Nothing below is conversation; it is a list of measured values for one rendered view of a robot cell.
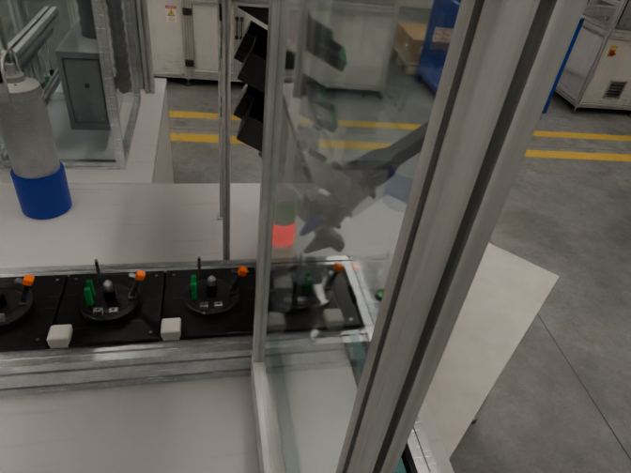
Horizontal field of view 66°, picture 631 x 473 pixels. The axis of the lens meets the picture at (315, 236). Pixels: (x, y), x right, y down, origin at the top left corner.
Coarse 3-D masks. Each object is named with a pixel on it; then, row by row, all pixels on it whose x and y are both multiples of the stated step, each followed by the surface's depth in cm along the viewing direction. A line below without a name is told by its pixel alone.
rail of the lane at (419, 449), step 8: (416, 424) 106; (416, 432) 104; (408, 440) 103; (416, 440) 103; (424, 440) 103; (408, 448) 101; (416, 448) 101; (424, 448) 102; (408, 456) 102; (416, 456) 100; (424, 456) 100; (432, 456) 100; (408, 464) 102; (416, 464) 99; (424, 464) 100; (432, 464) 99; (408, 472) 102; (416, 472) 98; (424, 472) 97; (432, 472) 98
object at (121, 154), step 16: (96, 0) 156; (128, 0) 216; (96, 16) 158; (96, 32) 161; (112, 80) 172; (112, 96) 175; (112, 112) 179; (112, 128) 182; (128, 144) 203; (0, 160) 182; (64, 160) 188; (80, 160) 189; (96, 160) 191
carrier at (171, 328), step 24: (168, 288) 129; (192, 288) 121; (216, 288) 124; (240, 288) 132; (168, 312) 122; (192, 312) 122; (216, 312) 121; (240, 312) 125; (168, 336) 116; (192, 336) 117; (216, 336) 119
